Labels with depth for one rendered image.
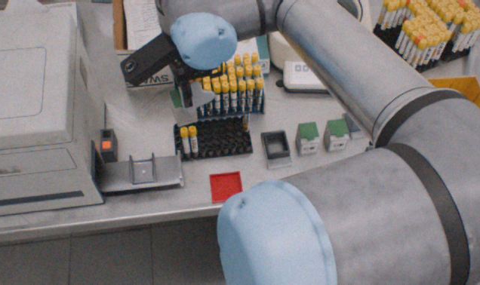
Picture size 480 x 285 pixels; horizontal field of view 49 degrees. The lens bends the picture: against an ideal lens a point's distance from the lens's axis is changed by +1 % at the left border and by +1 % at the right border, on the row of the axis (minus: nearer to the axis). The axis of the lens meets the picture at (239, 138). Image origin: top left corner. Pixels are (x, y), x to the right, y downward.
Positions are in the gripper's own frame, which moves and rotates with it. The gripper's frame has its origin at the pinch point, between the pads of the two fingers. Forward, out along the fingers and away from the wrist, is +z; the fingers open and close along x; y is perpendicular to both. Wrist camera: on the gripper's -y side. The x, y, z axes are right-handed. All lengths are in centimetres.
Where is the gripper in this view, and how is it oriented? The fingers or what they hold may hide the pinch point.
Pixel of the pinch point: (182, 101)
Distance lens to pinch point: 98.2
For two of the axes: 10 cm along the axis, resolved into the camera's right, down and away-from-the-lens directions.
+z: 0.0, 5.2, 8.5
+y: 9.4, -3.0, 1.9
